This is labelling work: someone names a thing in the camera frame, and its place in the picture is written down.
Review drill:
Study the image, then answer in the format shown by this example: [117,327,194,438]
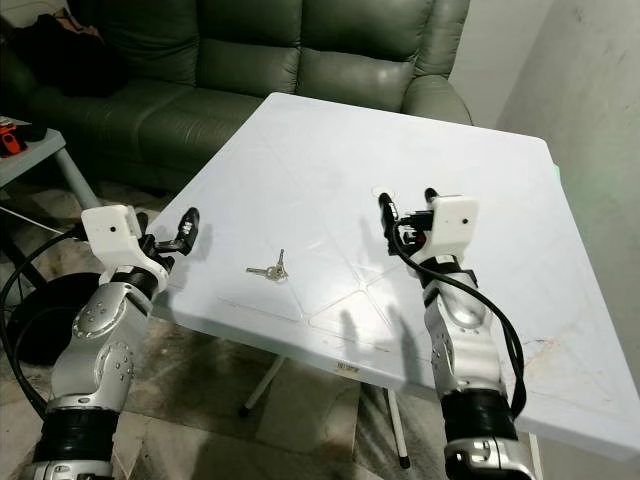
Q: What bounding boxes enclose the silver keys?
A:
[245,248,290,284]

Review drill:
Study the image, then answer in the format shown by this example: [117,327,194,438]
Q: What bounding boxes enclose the white plastic folding table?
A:
[157,93,640,471]

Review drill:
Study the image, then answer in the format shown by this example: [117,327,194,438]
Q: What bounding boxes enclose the black round stand base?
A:
[8,271,103,367]

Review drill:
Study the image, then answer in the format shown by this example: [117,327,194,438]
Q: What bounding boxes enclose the grey side table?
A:
[0,126,103,213]

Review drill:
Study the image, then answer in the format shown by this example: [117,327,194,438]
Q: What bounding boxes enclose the green leather sofa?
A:
[0,0,474,197]

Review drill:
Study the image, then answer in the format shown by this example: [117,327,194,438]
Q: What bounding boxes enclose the orange and black tool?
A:
[0,117,30,157]

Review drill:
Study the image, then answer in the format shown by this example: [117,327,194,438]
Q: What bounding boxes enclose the black bag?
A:
[12,14,108,98]

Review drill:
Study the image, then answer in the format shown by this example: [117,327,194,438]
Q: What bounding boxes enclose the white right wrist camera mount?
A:
[427,193,480,260]

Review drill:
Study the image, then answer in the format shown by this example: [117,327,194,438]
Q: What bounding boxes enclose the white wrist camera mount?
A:
[79,204,167,292]
[427,193,480,260]

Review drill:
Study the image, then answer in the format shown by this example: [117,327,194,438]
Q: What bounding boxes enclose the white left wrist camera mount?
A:
[79,204,167,292]

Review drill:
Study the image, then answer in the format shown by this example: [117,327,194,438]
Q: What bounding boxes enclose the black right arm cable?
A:
[389,222,528,421]

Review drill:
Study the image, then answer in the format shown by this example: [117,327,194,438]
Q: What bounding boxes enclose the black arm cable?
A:
[389,222,528,421]
[0,224,89,421]

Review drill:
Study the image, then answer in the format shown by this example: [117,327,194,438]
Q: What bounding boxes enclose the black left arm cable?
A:
[0,224,89,421]

